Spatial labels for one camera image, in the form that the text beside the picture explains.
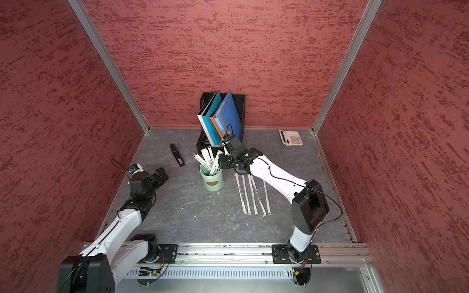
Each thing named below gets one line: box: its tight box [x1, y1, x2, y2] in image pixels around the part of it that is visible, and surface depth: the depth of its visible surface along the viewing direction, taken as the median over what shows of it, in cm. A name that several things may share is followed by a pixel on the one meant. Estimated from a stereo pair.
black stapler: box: [169, 143, 186, 168], surface depth 106 cm
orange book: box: [210, 115, 226, 140], surface depth 89 cm
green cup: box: [199, 163, 225, 192], surface depth 89 cm
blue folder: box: [213, 90, 243, 142], surface depth 94 cm
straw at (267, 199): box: [263, 180, 272, 216], surface depth 91 cm
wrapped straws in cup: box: [193, 145, 224, 176], surface depth 88 cm
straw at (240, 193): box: [234, 172, 248, 215], surface depth 94 cm
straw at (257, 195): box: [250, 174, 267, 218], surface depth 92 cm
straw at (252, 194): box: [247, 173, 258, 215], surface depth 92 cm
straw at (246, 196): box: [241, 174, 252, 216], surface depth 92 cm
